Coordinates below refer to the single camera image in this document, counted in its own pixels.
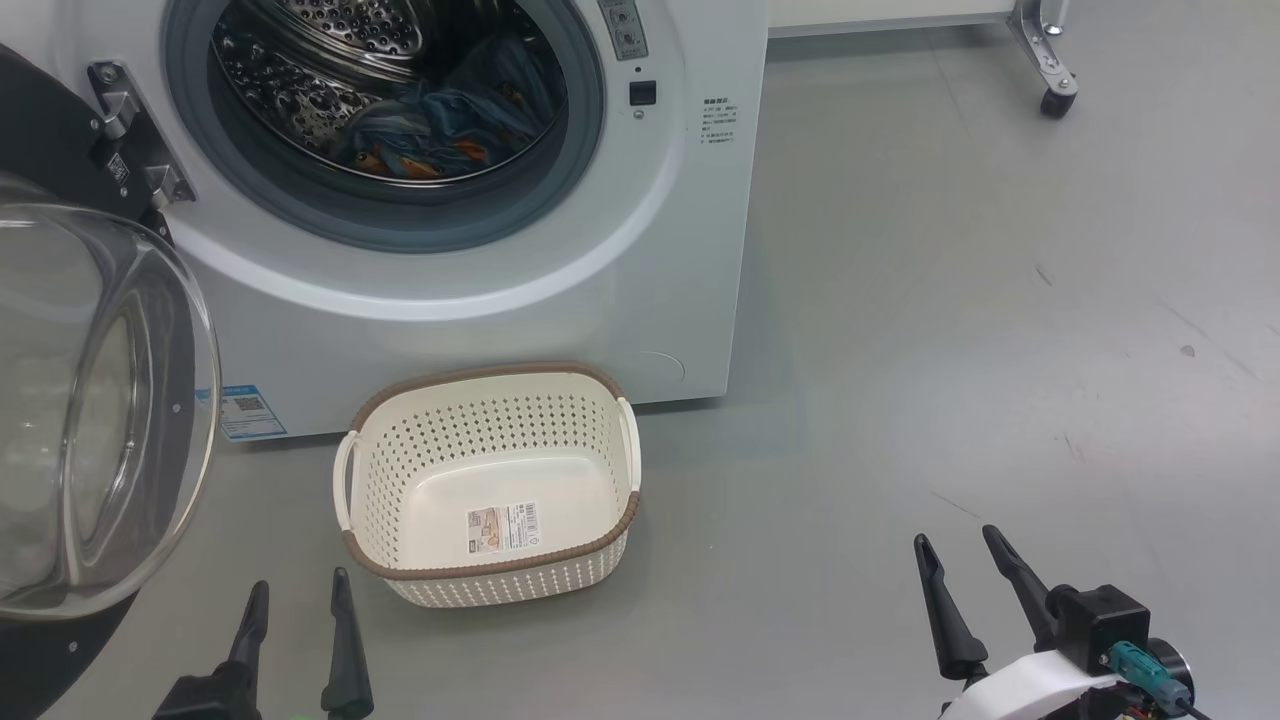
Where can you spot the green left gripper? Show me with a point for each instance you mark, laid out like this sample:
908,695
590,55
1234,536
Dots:
295,715

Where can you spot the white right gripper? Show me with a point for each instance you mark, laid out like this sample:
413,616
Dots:
1020,690

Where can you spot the washing machine glass door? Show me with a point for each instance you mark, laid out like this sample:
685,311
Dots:
150,420

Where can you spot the blue cartoon print garment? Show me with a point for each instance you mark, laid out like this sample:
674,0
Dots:
430,130

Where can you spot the white washing machine body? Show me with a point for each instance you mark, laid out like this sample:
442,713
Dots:
650,250

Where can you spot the metal door hinge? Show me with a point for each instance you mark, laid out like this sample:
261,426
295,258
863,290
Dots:
130,130

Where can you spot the white basket label sticker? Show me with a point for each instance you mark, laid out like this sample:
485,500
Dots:
502,528

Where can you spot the blue energy label sticker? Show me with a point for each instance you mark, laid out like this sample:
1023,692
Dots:
245,410

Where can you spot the cream perforated laundry basket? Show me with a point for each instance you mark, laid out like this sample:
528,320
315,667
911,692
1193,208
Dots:
490,470

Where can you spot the metal caster leg with wheel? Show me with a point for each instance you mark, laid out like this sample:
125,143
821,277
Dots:
1045,55

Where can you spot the white rolling partition panel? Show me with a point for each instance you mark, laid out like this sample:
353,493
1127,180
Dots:
880,12

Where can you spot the grey warning sticker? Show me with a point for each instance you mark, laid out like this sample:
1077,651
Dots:
625,25

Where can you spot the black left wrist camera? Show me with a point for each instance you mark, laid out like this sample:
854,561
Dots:
205,700

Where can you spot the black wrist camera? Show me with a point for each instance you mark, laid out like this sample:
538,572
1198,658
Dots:
1100,620
205,700

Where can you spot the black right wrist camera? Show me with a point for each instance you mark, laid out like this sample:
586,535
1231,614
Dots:
1100,620

